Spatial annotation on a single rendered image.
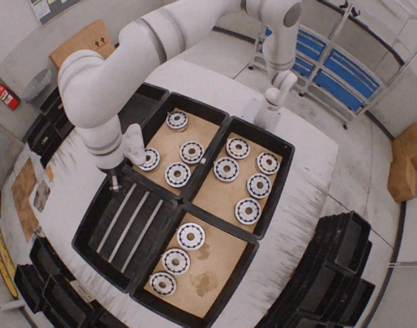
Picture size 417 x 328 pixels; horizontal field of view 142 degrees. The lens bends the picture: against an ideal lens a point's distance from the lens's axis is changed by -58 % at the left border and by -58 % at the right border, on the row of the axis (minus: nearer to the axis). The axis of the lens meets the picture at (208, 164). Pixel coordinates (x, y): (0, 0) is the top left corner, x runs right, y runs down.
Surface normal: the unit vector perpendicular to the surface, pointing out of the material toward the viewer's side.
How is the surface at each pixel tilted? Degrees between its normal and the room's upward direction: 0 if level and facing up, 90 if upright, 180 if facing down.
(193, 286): 0
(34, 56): 90
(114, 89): 91
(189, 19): 56
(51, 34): 90
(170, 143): 0
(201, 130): 0
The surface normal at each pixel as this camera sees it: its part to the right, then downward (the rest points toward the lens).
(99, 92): 0.75, 0.52
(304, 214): 0.03, -0.36
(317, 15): -0.55, 0.77
